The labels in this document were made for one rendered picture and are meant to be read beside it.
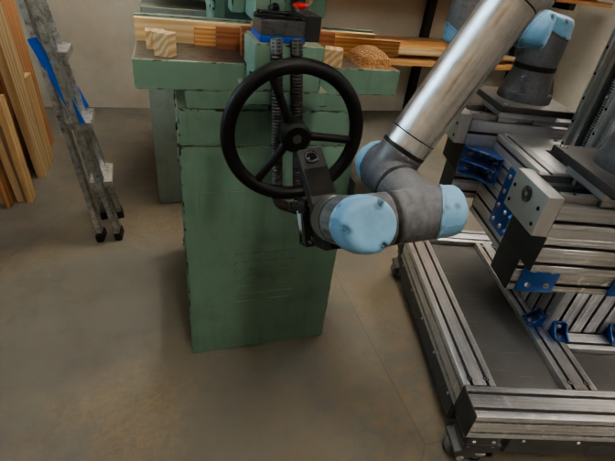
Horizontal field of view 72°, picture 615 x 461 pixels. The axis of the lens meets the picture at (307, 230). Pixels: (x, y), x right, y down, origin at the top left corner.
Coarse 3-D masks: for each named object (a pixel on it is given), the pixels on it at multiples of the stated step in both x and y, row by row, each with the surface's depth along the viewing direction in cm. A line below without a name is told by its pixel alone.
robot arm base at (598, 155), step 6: (612, 138) 83; (606, 144) 84; (612, 144) 82; (600, 150) 85; (606, 150) 83; (612, 150) 82; (594, 156) 87; (600, 156) 84; (606, 156) 83; (612, 156) 81; (594, 162) 86; (600, 162) 84; (606, 162) 83; (612, 162) 81; (606, 168) 83; (612, 168) 81
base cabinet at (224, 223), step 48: (192, 192) 104; (240, 192) 107; (336, 192) 115; (192, 240) 111; (240, 240) 115; (288, 240) 120; (192, 288) 120; (240, 288) 125; (288, 288) 130; (192, 336) 131; (240, 336) 137; (288, 336) 143
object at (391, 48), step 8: (200, 32) 98; (208, 32) 99; (200, 40) 99; (208, 40) 100; (336, 40) 108; (344, 40) 108; (352, 40) 109; (360, 40) 109; (368, 40) 110; (376, 40) 110; (384, 40) 111; (392, 40) 112; (344, 48) 109; (384, 48) 112; (392, 48) 113; (392, 56) 114
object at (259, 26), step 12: (300, 12) 86; (312, 12) 88; (264, 24) 79; (276, 24) 80; (288, 24) 80; (300, 24) 81; (312, 24) 84; (264, 36) 80; (276, 36) 81; (288, 36) 81; (300, 36) 82; (312, 36) 85
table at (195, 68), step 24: (144, 48) 91; (192, 48) 96; (216, 48) 99; (144, 72) 86; (168, 72) 87; (192, 72) 88; (216, 72) 89; (240, 72) 91; (360, 72) 98; (384, 72) 100; (264, 96) 85; (288, 96) 87; (312, 96) 88
